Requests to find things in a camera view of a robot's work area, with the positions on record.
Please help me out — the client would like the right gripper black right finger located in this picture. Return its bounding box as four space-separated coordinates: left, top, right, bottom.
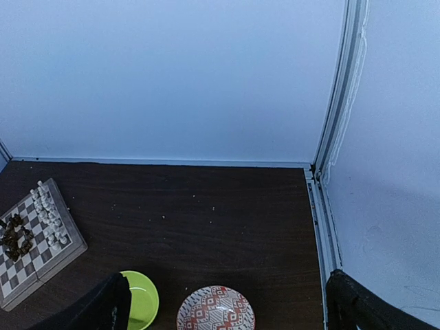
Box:
325 269 435 330

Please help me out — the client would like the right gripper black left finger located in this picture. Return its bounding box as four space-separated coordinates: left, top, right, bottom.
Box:
31 272 131 330

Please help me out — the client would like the row of white chess pieces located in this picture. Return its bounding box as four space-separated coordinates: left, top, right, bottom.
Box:
30 180 69 250

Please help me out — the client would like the wooden chess board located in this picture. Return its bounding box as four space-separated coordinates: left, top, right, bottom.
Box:
1 178 87 311

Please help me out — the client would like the pile of dark chess pieces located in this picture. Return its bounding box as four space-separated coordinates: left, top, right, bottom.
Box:
1 213 34 262

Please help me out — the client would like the lime green bowl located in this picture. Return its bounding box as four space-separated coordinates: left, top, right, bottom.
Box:
120 270 160 330

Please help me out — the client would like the red patterned bowl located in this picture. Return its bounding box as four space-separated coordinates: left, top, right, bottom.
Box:
176 285 256 330

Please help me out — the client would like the left aluminium corner post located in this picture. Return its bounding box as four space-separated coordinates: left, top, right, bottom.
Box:
0 140 13 163

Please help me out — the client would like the aluminium corner post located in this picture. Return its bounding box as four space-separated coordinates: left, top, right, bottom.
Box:
0 140 13 163
311 0 371 276

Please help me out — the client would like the right aluminium corner post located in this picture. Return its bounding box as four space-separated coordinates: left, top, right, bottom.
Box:
311 0 371 276

